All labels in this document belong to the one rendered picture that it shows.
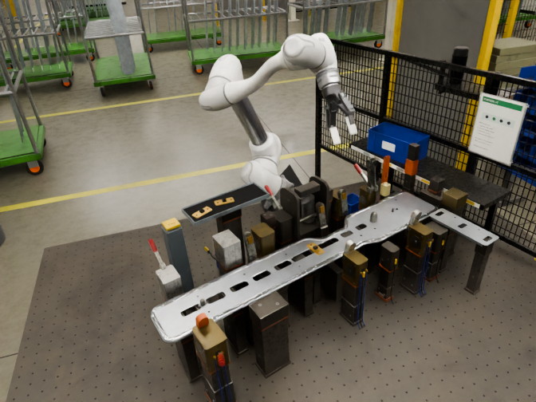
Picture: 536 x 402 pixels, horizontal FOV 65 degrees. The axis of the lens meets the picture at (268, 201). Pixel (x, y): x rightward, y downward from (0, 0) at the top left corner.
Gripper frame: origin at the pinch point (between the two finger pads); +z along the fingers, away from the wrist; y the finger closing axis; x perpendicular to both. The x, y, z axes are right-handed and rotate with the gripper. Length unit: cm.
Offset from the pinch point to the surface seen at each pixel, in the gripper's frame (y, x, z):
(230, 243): -22, -50, 29
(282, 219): -30.7, -22.6, 24.8
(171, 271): -25, -74, 33
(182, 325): -11, -76, 52
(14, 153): -364, -182, -124
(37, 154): -355, -160, -116
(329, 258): -16.9, -12.5, 45.0
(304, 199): -26.7, -11.8, 18.5
